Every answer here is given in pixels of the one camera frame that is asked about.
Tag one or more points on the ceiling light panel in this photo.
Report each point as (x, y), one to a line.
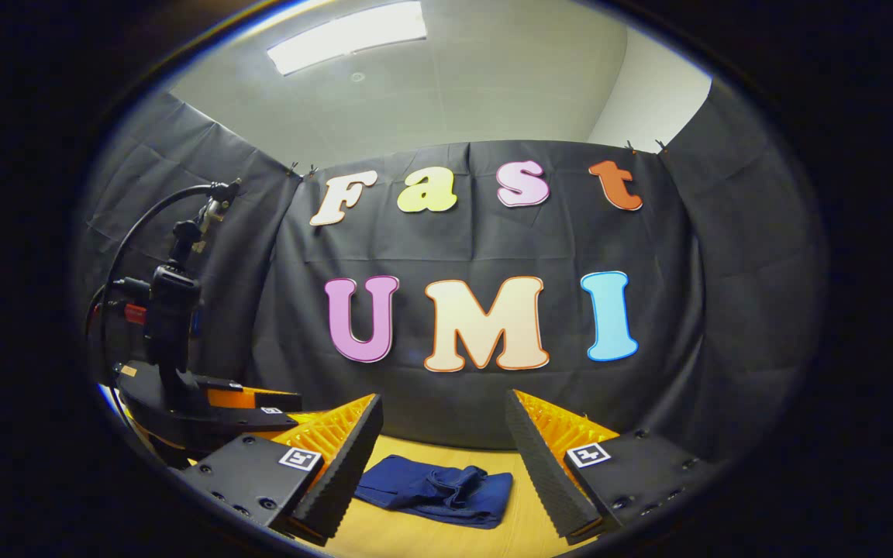
(346, 35)

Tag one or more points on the blue denim jeans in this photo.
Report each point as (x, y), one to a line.
(431, 488)

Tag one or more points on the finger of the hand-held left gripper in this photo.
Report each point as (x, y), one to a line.
(229, 397)

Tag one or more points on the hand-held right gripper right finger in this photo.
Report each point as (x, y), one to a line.
(543, 473)

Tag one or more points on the black backdrop cloth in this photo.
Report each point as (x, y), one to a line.
(454, 240)

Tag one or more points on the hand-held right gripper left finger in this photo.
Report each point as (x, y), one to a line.
(346, 473)

